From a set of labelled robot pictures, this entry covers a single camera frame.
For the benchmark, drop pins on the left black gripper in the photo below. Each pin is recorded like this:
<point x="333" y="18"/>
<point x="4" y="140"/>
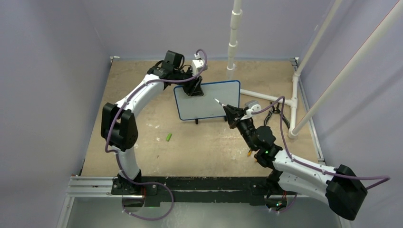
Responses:
<point x="194" y="88"/>

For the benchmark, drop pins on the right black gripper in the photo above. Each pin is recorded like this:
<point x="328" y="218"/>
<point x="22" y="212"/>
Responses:
<point x="234" y="114"/>

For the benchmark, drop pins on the white green whiteboard marker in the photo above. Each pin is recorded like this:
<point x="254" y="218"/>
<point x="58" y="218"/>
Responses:
<point x="220" y="103"/>

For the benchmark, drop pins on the blue framed whiteboard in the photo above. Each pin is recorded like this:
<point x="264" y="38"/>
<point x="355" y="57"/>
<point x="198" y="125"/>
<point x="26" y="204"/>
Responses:
<point x="205" y="106"/>

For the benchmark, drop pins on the green marker cap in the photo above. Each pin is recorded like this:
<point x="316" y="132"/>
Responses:
<point x="169" y="137"/>

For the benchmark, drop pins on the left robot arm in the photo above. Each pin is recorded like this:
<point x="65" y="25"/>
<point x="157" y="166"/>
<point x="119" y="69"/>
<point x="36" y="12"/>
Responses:
<point x="118" y="123"/>

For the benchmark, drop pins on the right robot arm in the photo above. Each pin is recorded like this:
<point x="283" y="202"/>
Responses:
<point x="339" y="188"/>

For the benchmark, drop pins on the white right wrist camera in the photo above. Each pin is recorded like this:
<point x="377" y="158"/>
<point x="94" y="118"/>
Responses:
<point x="251" y="107"/>

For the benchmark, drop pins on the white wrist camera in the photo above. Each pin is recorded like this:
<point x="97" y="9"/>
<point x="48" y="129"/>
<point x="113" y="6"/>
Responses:
<point x="251" y="107"/>
<point x="198" y="65"/>

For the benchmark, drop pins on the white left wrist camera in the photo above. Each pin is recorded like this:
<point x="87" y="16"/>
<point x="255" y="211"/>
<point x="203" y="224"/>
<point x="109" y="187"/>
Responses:
<point x="198" y="65"/>

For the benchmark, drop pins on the yellow handled pliers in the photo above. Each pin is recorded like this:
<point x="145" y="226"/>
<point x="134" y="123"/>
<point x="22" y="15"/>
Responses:
<point x="251" y="155"/>

